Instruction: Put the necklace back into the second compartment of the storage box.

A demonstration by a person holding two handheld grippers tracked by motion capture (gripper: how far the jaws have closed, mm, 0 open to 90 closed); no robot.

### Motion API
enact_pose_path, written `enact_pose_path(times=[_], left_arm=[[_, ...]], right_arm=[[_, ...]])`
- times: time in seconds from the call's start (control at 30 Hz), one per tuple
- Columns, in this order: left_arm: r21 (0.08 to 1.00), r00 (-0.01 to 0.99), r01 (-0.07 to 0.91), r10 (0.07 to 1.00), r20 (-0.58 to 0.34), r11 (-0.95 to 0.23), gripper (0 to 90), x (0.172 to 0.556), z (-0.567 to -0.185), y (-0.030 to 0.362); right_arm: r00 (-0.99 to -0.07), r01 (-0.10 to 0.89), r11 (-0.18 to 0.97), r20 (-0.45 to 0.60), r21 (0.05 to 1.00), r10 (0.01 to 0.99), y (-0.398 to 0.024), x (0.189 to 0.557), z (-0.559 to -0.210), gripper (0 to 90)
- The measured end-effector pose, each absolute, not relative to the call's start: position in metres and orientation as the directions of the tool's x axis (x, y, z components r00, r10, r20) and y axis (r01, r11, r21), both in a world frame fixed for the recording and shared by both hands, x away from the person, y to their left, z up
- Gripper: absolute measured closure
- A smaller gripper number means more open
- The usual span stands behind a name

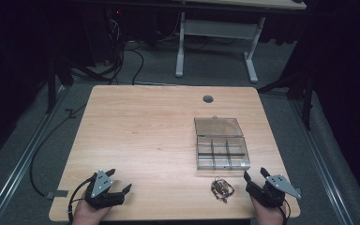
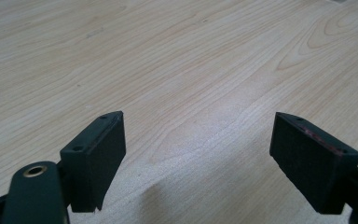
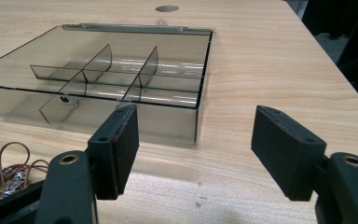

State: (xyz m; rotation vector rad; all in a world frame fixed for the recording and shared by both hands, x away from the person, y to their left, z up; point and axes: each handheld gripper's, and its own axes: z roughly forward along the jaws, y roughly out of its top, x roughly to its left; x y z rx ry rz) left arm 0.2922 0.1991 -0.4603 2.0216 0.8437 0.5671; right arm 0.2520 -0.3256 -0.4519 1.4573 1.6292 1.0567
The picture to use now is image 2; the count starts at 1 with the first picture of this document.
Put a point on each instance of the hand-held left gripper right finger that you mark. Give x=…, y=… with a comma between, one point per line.
x=310, y=165

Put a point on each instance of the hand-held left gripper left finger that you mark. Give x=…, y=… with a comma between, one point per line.
x=97, y=161

